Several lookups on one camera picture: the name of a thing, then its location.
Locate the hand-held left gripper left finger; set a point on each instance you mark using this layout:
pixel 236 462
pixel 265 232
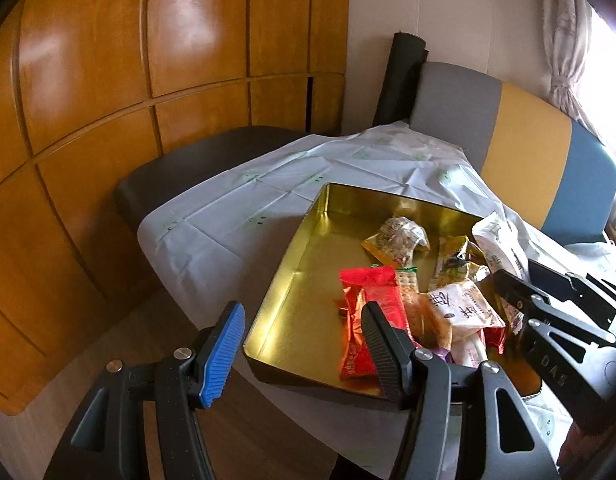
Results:
pixel 223 355

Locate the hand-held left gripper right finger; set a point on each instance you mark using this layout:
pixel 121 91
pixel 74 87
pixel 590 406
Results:
pixel 382 355

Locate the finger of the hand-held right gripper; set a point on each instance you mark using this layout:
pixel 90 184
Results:
pixel 522 295
pixel 552 280

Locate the small red snack packet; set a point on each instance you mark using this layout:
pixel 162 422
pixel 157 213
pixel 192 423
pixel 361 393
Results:
pixel 493 339

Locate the plain white snack packet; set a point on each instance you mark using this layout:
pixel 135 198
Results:
pixel 497 245

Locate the red and orange snack packet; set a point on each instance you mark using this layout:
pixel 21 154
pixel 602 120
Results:
pixel 372 290

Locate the green-edged cracker packet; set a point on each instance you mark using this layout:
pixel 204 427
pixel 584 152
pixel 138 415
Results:
pixel 408 287

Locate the yellow crinkled snack packet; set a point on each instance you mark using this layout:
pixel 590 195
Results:
pixel 452 255

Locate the gold tin box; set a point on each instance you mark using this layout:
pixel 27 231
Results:
pixel 308 300

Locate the clear nut snack packet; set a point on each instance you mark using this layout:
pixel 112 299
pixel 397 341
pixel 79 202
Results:
pixel 395 240

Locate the white printed tablecloth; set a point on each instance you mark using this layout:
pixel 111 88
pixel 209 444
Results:
pixel 228 210

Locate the grey yellow blue sofa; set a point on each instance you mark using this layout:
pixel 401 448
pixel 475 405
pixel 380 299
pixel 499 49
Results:
pixel 527 135

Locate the window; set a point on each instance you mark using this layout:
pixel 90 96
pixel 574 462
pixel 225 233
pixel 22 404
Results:
pixel 612 85

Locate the patterned beige curtain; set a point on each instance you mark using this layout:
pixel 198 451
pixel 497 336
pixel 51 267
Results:
pixel 562 35

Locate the black rolled mat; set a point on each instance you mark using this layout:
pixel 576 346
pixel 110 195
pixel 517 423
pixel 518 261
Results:
pixel 397 80

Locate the wooden wardrobe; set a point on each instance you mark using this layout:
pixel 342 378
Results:
pixel 113 60

